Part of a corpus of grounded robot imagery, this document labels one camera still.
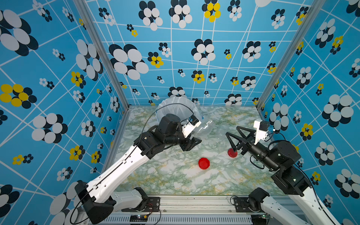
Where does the left aluminium corner post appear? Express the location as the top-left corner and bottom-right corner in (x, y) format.
(74, 0), (129, 111)

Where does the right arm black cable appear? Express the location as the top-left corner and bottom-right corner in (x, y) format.
(249, 130), (334, 225)

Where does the aluminium corner post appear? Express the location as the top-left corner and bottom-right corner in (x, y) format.
(256, 0), (326, 112)
(74, 0), (129, 111)

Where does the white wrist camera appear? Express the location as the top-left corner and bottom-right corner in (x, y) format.
(182, 115), (201, 138)
(253, 119), (270, 145)

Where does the circuit board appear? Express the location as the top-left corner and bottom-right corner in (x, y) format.
(251, 214), (273, 225)
(129, 215), (148, 223)

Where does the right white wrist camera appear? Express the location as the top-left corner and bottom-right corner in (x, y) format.
(253, 119), (270, 145)

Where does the aluminium front rail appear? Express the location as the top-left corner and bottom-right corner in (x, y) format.
(75, 194), (321, 225)

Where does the right circuit board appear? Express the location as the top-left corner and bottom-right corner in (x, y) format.
(251, 214), (273, 225)

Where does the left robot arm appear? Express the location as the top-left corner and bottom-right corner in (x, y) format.
(75, 113), (201, 225)

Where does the left circuit board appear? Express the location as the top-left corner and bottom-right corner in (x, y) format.
(129, 215), (148, 223)

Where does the red jar lid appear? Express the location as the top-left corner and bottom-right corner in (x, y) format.
(227, 148), (238, 158)
(198, 157), (210, 170)

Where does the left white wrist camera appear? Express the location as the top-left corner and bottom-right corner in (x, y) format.
(182, 115), (201, 138)

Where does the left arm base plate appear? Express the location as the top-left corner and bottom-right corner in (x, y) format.
(121, 197), (161, 212)

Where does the white bin liner bag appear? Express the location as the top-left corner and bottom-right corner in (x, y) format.
(156, 97), (203, 122)

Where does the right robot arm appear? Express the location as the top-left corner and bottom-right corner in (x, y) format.
(226, 126), (339, 225)

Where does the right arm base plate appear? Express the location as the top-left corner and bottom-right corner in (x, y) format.
(230, 196), (273, 213)

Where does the right aluminium corner post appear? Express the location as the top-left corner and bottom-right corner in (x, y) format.
(256, 0), (326, 112)

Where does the red-lid jar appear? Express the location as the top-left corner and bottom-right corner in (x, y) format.
(216, 125), (229, 141)
(193, 117), (215, 139)

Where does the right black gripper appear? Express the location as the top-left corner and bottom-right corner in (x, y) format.
(228, 126), (279, 173)

